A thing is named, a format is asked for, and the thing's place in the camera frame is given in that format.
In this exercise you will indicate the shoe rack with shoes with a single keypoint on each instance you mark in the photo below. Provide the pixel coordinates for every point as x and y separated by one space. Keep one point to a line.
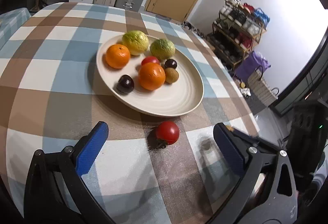
236 31

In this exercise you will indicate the yellow guava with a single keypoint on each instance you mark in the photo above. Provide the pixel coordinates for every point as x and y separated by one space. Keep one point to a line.
136 41

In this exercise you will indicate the side table checkered cloth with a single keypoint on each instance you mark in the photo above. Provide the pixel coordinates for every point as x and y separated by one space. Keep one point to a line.
11 21

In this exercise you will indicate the red tomato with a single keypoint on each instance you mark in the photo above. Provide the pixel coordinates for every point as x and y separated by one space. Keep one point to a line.
150 59
167 133

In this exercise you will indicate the orange mandarin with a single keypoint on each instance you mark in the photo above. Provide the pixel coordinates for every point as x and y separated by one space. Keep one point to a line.
151 76
117 56

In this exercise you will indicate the brown kiwi fruit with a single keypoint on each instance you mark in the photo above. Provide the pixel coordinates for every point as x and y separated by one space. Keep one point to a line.
172 75

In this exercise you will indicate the purple bag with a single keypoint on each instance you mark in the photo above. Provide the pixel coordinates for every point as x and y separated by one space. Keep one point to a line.
250 64

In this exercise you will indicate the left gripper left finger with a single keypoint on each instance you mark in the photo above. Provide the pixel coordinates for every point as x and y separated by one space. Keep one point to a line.
55 191

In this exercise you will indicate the green guava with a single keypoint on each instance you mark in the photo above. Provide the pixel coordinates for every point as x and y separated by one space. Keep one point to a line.
162 49

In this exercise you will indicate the cream round plate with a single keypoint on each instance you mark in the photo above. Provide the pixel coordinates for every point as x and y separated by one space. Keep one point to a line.
170 100

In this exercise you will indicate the dark plum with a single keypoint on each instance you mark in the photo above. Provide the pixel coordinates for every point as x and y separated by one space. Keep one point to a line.
125 84
170 63

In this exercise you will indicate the woven basket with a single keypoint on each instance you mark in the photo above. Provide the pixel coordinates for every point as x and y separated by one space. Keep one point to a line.
261 89

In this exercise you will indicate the black tv cabinet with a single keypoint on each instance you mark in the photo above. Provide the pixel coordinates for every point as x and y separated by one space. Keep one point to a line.
305 82

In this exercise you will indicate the checkered tablecloth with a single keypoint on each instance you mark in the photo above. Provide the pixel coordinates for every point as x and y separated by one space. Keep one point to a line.
51 95

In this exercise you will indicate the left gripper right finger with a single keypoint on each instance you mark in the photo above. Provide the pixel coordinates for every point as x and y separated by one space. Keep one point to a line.
266 190

